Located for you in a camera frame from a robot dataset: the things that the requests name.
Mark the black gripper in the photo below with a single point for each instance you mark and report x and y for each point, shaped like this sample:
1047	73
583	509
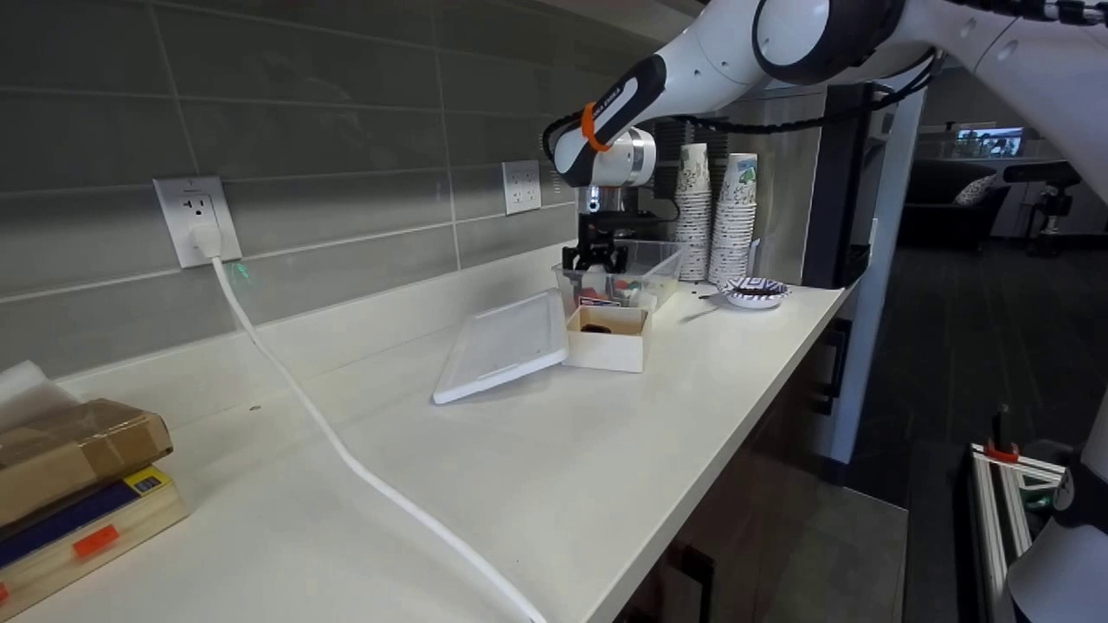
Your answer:
605	217

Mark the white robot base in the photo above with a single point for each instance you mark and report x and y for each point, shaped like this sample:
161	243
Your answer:
1063	574

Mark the clear plastic box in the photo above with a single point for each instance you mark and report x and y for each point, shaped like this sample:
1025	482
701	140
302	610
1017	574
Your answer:
644	281

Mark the small wooden box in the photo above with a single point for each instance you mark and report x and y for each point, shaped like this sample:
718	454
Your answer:
608	337

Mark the stack of paper cups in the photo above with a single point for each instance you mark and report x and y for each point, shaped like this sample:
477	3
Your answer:
736	220

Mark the white plastic lid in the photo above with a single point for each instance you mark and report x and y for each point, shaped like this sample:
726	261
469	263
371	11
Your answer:
503	345

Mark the patterned paper plate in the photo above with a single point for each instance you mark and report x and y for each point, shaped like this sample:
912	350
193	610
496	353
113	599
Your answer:
756	291

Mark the stacked cardboard boxes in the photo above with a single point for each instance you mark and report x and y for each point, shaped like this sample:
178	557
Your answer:
77	491

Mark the white wall outlet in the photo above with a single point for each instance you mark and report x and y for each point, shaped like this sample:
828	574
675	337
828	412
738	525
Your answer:
521	186
197	220

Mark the white metal frame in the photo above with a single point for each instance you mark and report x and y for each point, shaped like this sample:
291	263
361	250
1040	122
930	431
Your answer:
1010	505

